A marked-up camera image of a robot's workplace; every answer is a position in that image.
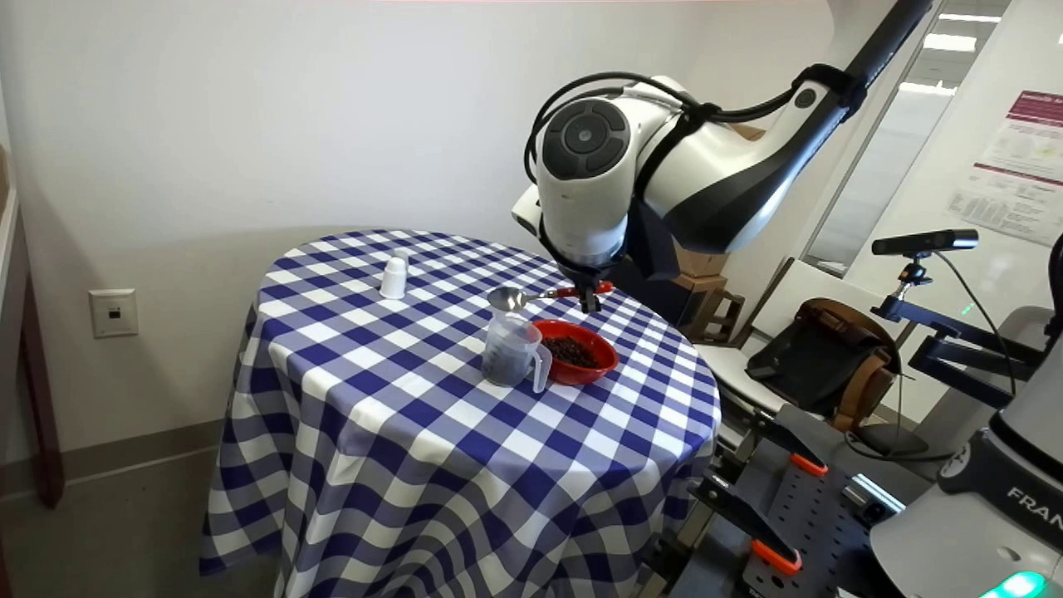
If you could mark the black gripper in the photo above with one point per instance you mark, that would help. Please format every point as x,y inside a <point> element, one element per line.
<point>585,276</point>

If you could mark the red bowl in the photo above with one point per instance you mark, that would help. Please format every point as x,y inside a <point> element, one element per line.
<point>599,369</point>

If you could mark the grey Franka robot base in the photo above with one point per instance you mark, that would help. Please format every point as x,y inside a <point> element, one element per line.
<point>976,544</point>

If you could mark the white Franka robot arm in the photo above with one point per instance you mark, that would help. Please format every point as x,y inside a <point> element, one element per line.
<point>687,177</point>

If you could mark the dark beans pile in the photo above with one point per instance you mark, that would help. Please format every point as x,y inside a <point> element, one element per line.
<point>573,354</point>

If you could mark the small white shaker bottle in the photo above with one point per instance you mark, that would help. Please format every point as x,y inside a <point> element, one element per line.
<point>393,282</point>

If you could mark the blue white checkered tablecloth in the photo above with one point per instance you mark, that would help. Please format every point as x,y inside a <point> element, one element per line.
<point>444,475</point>

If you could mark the black chair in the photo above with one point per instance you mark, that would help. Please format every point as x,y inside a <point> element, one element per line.
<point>817,354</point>

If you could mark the black orange bar clamp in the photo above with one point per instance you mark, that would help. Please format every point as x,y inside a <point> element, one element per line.
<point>765,544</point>
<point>806,465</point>

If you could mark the black perforated mounting board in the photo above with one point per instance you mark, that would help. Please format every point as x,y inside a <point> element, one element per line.
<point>816,518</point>

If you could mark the glass window panel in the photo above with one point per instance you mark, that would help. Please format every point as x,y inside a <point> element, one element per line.
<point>897,167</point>

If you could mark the black stereo camera bar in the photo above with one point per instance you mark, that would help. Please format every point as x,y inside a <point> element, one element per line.
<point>924,240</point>

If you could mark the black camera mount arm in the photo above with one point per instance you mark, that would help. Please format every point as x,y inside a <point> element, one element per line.
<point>965,351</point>

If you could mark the white maroon wall poster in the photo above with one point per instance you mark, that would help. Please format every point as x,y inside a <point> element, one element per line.
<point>1025,154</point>

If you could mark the white wall outlet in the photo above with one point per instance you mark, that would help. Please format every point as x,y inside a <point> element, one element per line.
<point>114,312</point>

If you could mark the dark wooden door frame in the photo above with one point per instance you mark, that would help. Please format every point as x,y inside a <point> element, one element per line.
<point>38,421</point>

